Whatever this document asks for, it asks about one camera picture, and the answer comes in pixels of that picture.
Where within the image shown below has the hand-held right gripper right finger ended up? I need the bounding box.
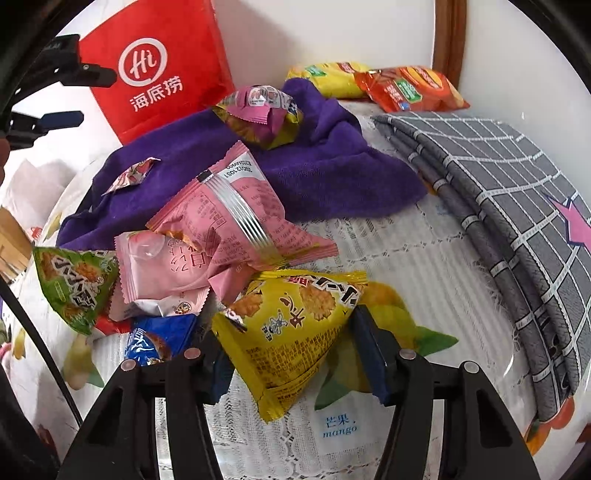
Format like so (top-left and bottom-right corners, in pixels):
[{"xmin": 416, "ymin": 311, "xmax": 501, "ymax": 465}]
[{"xmin": 348, "ymin": 305, "xmax": 541, "ymax": 480}]

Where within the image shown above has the small pink candy packet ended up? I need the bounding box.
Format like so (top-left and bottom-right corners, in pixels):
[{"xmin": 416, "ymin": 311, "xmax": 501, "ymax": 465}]
[{"xmin": 102, "ymin": 156, "xmax": 161, "ymax": 195}]

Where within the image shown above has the cardboard box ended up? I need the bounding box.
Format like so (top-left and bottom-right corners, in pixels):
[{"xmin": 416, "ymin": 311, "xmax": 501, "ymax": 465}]
[{"xmin": 0, "ymin": 207, "xmax": 35, "ymax": 282}]

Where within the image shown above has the green triangular snack packet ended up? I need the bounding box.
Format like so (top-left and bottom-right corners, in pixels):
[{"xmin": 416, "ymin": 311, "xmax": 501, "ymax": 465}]
[{"xmin": 32, "ymin": 247, "xmax": 120, "ymax": 335}]

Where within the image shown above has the red paper bag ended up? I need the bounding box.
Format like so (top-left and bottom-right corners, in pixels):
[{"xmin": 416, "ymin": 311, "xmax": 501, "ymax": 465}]
[{"xmin": 78, "ymin": 0, "xmax": 236, "ymax": 145}]

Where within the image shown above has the light pink peach snack packet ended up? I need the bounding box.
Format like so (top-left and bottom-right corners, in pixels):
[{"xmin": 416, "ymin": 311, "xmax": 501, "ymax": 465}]
[{"xmin": 109, "ymin": 230, "xmax": 213, "ymax": 321}]

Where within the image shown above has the blue snack packet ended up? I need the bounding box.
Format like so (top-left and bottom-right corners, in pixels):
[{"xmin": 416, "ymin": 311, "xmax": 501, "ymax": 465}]
[{"xmin": 126, "ymin": 314, "xmax": 199, "ymax": 366}]

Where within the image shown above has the grey checked cloth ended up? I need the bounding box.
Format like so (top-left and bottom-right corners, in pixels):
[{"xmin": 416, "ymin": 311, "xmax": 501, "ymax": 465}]
[{"xmin": 372, "ymin": 111, "xmax": 591, "ymax": 423}]

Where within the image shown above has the orange chips bag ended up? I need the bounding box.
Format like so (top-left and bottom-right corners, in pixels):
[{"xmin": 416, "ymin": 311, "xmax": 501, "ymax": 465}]
[{"xmin": 355, "ymin": 66, "xmax": 471, "ymax": 113}]

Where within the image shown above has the red snack packet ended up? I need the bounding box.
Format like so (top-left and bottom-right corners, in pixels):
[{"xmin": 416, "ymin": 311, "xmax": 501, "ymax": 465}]
[{"xmin": 95, "ymin": 316, "xmax": 132, "ymax": 335}]

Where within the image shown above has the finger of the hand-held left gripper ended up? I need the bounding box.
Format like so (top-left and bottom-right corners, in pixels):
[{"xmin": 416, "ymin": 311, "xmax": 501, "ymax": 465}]
[
  {"xmin": 9, "ymin": 110, "xmax": 85, "ymax": 139},
  {"xmin": 39, "ymin": 34, "xmax": 117, "ymax": 88}
]

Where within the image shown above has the pink yellow triangular snack packet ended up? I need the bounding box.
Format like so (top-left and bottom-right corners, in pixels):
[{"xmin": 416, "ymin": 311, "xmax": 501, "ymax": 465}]
[{"xmin": 212, "ymin": 84, "xmax": 304, "ymax": 151}]

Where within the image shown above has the large pink snack packet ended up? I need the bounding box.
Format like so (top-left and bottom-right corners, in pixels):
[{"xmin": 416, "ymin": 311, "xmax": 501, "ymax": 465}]
[{"xmin": 145, "ymin": 141, "xmax": 340, "ymax": 305}]

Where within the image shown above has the yellow chips bag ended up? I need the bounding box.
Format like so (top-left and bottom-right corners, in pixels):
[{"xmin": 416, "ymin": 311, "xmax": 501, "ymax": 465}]
[{"xmin": 286, "ymin": 62, "xmax": 370, "ymax": 100}]

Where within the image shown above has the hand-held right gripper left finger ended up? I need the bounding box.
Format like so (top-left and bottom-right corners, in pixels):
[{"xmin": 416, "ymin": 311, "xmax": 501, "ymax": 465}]
[{"xmin": 55, "ymin": 330, "xmax": 236, "ymax": 480}]

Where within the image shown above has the pale pink pastry packet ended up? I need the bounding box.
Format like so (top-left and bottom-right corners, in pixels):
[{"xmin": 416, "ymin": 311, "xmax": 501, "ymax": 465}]
[{"xmin": 131, "ymin": 298, "xmax": 206, "ymax": 319}]

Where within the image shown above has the white paper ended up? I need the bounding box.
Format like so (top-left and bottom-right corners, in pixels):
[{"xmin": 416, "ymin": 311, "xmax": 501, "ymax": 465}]
[{"xmin": 0, "ymin": 157, "xmax": 77, "ymax": 208}]

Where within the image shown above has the fruit print tablecloth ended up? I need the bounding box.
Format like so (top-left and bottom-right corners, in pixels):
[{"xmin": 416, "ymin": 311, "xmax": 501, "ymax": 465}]
[{"xmin": 0, "ymin": 99, "xmax": 591, "ymax": 480}]

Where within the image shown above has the purple towel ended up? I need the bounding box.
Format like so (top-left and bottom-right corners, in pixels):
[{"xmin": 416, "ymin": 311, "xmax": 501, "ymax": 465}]
[{"xmin": 55, "ymin": 78, "xmax": 428, "ymax": 252}]

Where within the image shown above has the black cable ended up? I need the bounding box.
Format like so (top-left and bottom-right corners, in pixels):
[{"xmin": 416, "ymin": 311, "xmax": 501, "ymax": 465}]
[{"xmin": 0, "ymin": 277, "xmax": 84, "ymax": 428}]

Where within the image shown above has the brown wooden frame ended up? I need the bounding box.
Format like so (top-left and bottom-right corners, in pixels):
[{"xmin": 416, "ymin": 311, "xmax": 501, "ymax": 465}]
[{"xmin": 433, "ymin": 0, "xmax": 468, "ymax": 90}]

